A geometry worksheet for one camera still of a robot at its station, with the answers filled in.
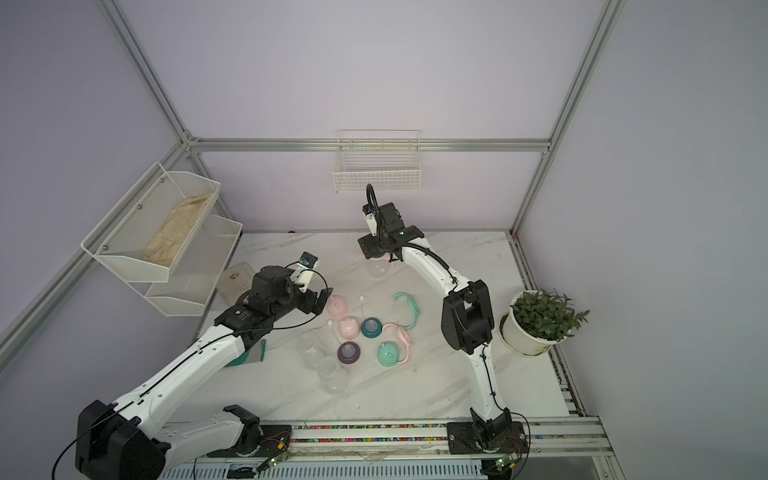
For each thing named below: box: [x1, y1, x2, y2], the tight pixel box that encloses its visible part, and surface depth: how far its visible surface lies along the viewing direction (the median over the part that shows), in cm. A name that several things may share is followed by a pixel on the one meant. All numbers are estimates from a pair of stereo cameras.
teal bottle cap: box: [377, 341, 399, 367], surface depth 86 cm
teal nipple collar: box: [360, 317, 383, 339], surface depth 94 cm
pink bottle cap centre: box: [339, 316, 361, 340], surface depth 92 cm
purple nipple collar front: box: [337, 341, 361, 365], surface depth 88 cm
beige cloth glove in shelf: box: [141, 192, 213, 267], surface depth 81 cm
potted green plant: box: [498, 288, 590, 356], surface depth 80 cm
